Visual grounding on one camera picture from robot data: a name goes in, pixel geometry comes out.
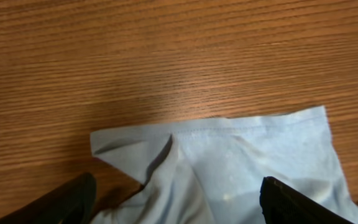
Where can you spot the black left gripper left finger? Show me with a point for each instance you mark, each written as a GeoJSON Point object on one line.
{"type": "Point", "coordinates": [70, 203]}

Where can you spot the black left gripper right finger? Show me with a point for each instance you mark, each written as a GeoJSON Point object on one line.
{"type": "Point", "coordinates": [282, 204]}

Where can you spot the light blue printed t-shirt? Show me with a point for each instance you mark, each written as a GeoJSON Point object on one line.
{"type": "Point", "coordinates": [211, 170]}

